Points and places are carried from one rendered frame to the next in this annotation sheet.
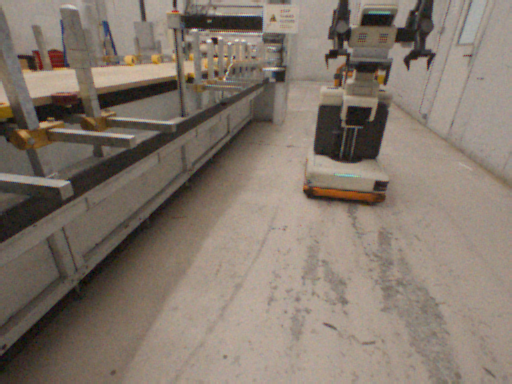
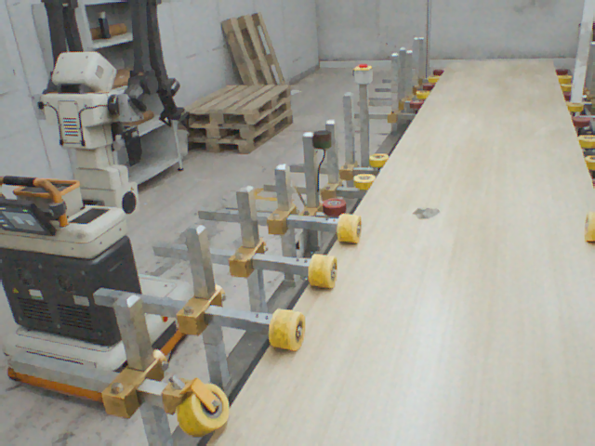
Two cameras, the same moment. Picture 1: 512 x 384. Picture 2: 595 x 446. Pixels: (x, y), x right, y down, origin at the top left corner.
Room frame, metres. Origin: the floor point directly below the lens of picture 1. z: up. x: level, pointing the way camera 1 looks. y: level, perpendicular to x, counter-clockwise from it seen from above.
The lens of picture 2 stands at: (4.24, 0.65, 1.63)
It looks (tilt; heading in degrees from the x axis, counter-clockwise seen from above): 24 degrees down; 192
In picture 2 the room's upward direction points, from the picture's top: 4 degrees counter-clockwise
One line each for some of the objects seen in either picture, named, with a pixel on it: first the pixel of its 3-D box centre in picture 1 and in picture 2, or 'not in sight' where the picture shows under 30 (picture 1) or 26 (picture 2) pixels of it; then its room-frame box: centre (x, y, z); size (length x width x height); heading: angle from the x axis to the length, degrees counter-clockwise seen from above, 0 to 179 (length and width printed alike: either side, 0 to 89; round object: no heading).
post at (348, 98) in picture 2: (197, 73); (350, 148); (2.02, 0.42, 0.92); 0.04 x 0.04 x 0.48; 80
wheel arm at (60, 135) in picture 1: (64, 136); (390, 103); (0.82, 0.57, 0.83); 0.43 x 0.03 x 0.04; 80
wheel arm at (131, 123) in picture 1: (118, 123); (382, 116); (1.06, 0.52, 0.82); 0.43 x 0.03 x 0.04; 80
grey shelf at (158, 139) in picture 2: not in sight; (117, 98); (0.12, -1.69, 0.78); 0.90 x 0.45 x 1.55; 170
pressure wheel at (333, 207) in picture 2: not in sight; (335, 216); (2.57, 0.42, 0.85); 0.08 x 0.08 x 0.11
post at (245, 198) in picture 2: (237, 68); (254, 268); (3.00, 0.25, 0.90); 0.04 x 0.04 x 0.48; 80
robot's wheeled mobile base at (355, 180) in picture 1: (342, 170); (106, 328); (2.35, -0.72, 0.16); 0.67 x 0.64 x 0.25; 170
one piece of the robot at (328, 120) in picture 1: (350, 118); (71, 258); (2.44, -0.74, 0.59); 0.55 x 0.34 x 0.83; 80
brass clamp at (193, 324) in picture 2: not in sight; (202, 308); (3.27, 0.20, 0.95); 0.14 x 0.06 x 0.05; 170
